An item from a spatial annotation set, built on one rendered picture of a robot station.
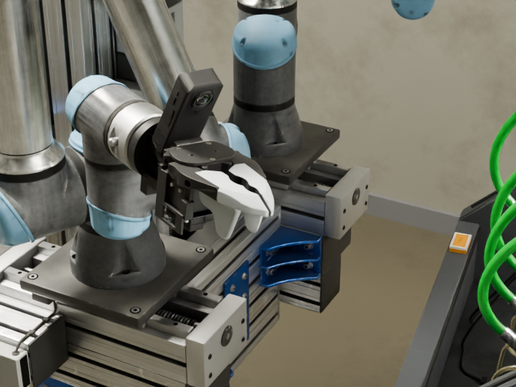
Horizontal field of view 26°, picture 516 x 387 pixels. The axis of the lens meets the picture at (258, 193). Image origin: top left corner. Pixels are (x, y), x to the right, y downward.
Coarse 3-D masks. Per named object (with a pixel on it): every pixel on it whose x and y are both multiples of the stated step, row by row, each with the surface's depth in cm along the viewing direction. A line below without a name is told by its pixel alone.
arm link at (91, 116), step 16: (96, 80) 133; (112, 80) 134; (80, 96) 132; (96, 96) 130; (112, 96) 129; (128, 96) 129; (80, 112) 131; (96, 112) 129; (112, 112) 127; (80, 128) 132; (96, 128) 128; (96, 144) 131; (96, 160) 132; (112, 160) 131
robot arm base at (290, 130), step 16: (240, 112) 209; (256, 112) 207; (272, 112) 207; (288, 112) 209; (240, 128) 209; (256, 128) 207; (272, 128) 208; (288, 128) 209; (256, 144) 208; (272, 144) 208; (288, 144) 209
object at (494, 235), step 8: (512, 208) 148; (504, 216) 149; (512, 216) 149; (496, 224) 151; (504, 224) 150; (496, 232) 151; (488, 240) 152; (496, 240) 152; (488, 248) 152; (488, 256) 153; (496, 272) 154; (496, 280) 154; (496, 288) 155; (504, 288) 155; (504, 296) 155; (512, 296) 155; (512, 304) 155
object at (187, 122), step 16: (176, 80) 116; (192, 80) 114; (208, 80) 115; (176, 96) 116; (192, 96) 115; (208, 96) 116; (176, 112) 117; (192, 112) 118; (208, 112) 119; (160, 128) 120; (176, 128) 119; (192, 128) 120; (160, 144) 121
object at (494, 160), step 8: (512, 120) 160; (504, 128) 161; (512, 128) 161; (496, 136) 163; (504, 136) 162; (496, 144) 163; (496, 152) 163; (496, 160) 164; (496, 168) 165; (496, 176) 165; (496, 184) 166; (512, 200) 166
